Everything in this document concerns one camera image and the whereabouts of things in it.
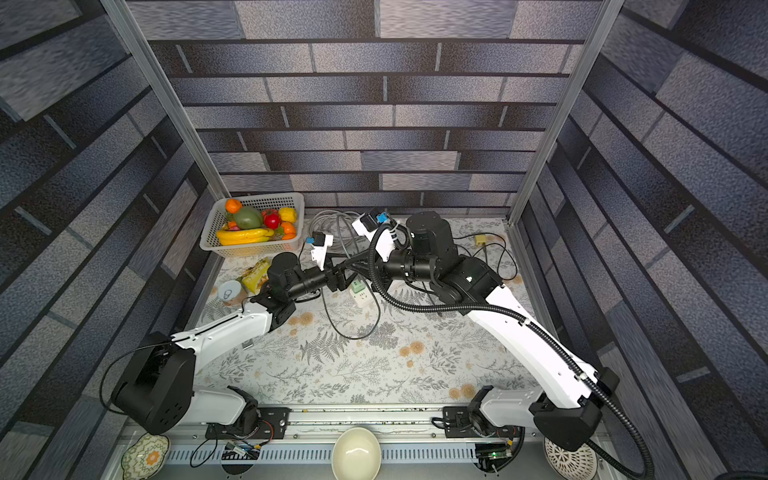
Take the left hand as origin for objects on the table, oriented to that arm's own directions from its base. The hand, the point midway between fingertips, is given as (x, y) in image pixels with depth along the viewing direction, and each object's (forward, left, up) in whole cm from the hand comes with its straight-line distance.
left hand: (357, 261), depth 76 cm
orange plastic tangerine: (+35, +50, -13) cm, 63 cm away
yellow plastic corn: (+36, +31, -19) cm, 51 cm away
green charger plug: (-7, -1, -2) cm, 7 cm away
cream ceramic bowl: (-40, -1, -22) cm, 46 cm away
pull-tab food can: (+2, +43, -19) cm, 47 cm away
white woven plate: (-41, -53, -22) cm, 70 cm away
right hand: (-10, 0, +14) cm, 17 cm away
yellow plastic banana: (+22, +47, -17) cm, 55 cm away
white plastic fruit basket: (+25, +29, -19) cm, 42 cm away
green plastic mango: (+30, +43, -15) cm, 55 cm away
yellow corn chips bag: (+9, +36, -21) cm, 42 cm away
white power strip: (+2, 0, -22) cm, 22 cm away
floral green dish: (-41, +48, -24) cm, 68 cm away
